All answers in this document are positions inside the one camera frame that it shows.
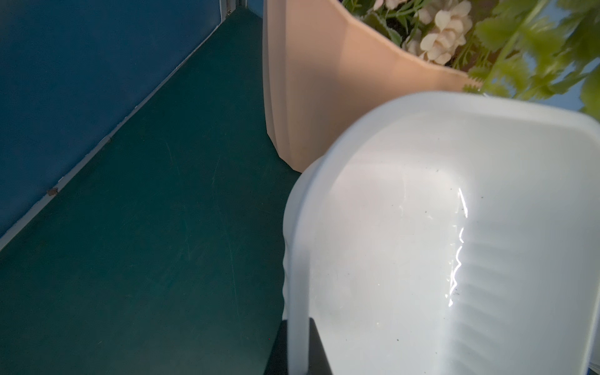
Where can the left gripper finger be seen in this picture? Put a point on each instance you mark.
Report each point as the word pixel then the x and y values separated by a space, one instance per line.
pixel 278 359

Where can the white green artificial flowers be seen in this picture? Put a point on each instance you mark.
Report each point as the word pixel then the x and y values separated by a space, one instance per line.
pixel 527 50

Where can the white plastic storage box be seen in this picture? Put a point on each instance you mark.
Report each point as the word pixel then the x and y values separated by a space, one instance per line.
pixel 448 233

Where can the tan flower pot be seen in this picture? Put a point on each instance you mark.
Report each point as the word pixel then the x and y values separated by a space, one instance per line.
pixel 323 69

